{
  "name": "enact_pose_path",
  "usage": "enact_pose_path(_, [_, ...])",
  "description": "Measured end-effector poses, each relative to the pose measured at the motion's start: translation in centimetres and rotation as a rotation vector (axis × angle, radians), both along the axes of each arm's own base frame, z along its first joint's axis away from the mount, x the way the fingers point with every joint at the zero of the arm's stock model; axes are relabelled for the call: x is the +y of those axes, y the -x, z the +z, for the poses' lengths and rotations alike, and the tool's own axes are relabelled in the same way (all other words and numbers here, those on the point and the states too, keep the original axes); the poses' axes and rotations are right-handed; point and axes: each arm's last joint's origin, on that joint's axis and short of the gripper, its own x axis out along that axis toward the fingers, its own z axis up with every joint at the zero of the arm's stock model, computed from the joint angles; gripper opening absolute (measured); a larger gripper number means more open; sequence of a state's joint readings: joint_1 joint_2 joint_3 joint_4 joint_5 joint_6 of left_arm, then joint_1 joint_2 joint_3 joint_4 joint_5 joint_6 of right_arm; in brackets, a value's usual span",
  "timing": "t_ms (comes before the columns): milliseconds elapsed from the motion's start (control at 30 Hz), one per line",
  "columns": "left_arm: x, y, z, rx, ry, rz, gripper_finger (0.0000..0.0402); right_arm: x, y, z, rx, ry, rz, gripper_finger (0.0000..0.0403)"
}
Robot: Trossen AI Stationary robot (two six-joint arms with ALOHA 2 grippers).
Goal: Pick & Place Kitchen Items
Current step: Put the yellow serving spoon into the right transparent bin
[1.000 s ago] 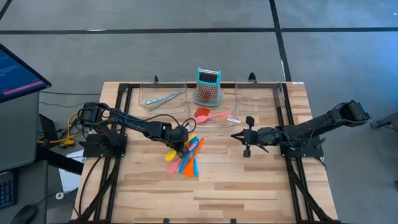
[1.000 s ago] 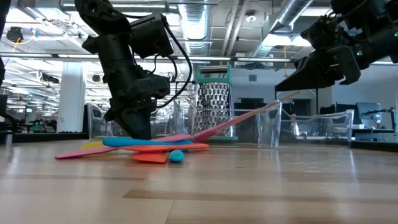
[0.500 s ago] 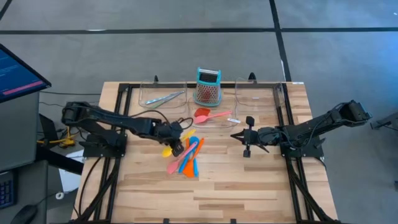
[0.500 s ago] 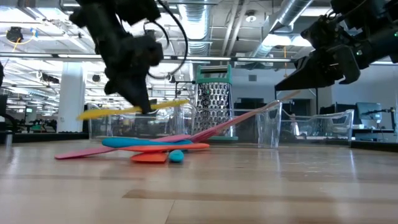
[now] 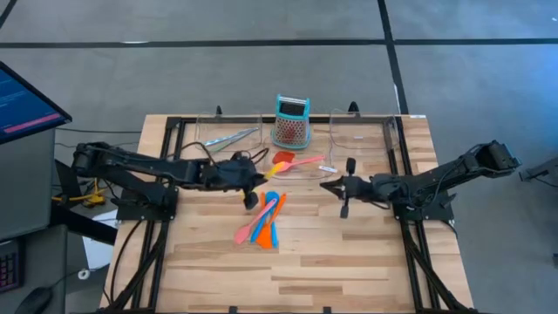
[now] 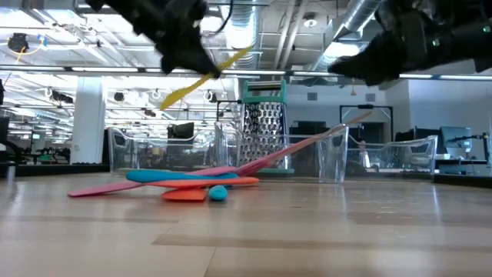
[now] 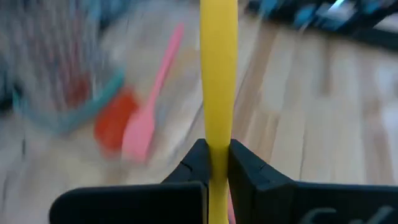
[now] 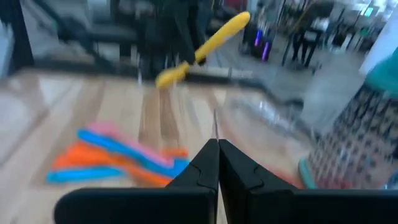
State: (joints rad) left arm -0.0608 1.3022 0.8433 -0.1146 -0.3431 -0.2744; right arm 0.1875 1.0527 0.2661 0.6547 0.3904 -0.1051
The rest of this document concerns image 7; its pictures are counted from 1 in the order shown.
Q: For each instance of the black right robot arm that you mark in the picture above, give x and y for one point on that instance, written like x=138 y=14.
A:
x=357 y=18

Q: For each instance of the yellow silicone spoon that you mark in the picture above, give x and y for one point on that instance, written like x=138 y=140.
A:
x=217 y=77

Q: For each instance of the teal metal box grater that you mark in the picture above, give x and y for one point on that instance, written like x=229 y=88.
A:
x=62 y=62

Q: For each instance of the black metal table frame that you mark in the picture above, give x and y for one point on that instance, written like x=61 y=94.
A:
x=382 y=40

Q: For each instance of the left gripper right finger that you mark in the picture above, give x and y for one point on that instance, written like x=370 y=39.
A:
x=311 y=205

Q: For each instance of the clear plastic bin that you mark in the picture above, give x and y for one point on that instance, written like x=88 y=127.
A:
x=186 y=77

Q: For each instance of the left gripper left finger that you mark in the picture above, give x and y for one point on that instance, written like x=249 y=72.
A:
x=140 y=205

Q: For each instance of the pink silicone spatula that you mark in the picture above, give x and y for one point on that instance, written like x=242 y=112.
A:
x=140 y=130

